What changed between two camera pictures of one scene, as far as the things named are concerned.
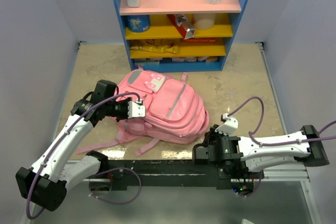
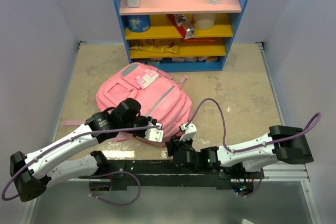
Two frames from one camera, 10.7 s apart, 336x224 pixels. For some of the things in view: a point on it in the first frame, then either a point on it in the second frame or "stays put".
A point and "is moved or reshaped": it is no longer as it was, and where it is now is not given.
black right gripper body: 210,138 -> 185,145
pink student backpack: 174,112 is moved or reshaped
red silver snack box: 180,22 stays put
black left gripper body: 118,109 -> 139,121
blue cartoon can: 138,23 stays put
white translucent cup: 203,21 stays put
